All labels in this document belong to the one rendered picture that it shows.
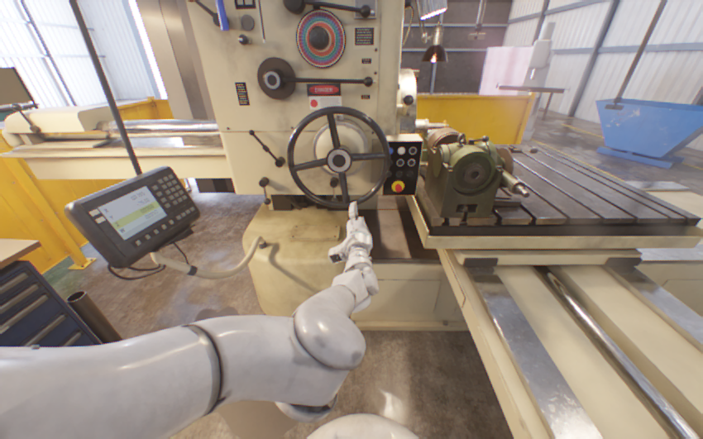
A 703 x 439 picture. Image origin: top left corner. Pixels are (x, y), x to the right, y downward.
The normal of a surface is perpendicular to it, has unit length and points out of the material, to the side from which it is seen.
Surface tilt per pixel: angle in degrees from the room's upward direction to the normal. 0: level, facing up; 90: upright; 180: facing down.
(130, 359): 47
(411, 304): 90
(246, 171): 90
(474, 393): 0
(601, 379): 0
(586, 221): 90
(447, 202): 90
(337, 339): 30
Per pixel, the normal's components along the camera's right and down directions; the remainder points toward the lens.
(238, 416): -0.01, -0.85
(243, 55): -0.01, 0.53
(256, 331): 0.58, -0.80
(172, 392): 0.89, -0.29
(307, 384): 0.37, 0.29
